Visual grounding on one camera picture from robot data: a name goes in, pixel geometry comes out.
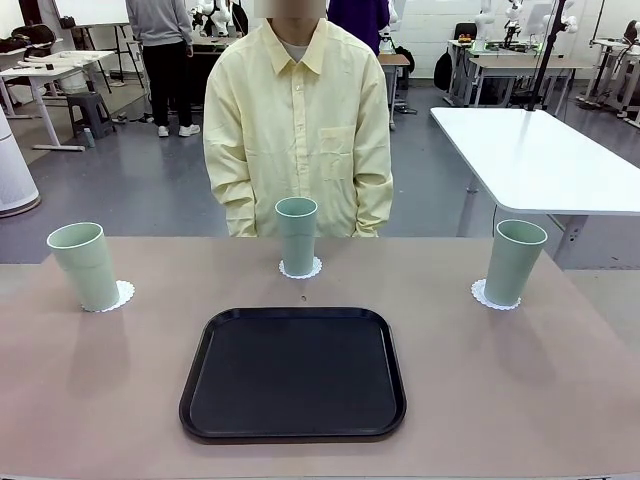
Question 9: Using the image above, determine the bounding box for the pale green plastic cup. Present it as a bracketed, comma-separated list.
[46, 222, 122, 311]
[274, 196, 319, 277]
[483, 218, 549, 307]

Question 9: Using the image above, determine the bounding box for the white scalloped paper coaster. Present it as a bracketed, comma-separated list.
[277, 256, 322, 281]
[81, 280, 136, 315]
[470, 278, 522, 311]

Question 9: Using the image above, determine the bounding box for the person's left forearm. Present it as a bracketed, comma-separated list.
[352, 149, 395, 239]

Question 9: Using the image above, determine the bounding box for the person's right forearm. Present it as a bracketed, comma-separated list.
[209, 149, 259, 239]

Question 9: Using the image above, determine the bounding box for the person in yellow shirt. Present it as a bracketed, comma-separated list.
[202, 0, 395, 239]

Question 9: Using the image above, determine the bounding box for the black plastic tray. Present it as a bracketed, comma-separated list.
[178, 306, 407, 441]

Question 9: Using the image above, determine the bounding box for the small wooden top table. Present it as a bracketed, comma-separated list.
[378, 53, 411, 91]

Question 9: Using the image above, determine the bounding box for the black backpack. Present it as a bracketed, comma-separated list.
[433, 48, 454, 92]

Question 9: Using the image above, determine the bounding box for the black desk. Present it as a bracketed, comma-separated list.
[189, 35, 236, 76]

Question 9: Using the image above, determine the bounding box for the person in purple top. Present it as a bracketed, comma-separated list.
[327, 0, 391, 56]

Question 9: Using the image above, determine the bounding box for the white folding table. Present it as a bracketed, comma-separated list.
[429, 107, 640, 251]

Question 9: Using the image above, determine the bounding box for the grey lab desk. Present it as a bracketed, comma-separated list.
[447, 37, 584, 109]

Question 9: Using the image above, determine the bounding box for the person in grey hoodie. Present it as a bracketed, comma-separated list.
[124, 0, 202, 139]

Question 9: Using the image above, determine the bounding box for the grey plastic stool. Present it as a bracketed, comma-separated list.
[66, 92, 117, 140]

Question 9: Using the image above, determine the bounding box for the black tripod pole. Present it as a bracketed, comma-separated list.
[524, 0, 569, 114]

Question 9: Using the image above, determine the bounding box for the white cylindrical air purifier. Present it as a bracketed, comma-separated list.
[0, 107, 42, 219]

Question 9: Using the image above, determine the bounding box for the white desk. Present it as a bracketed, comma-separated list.
[0, 49, 119, 154]

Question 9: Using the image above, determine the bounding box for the whiteboard on easel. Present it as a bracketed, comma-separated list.
[52, 0, 131, 29]

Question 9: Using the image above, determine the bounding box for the black bag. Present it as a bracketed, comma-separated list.
[9, 25, 56, 51]

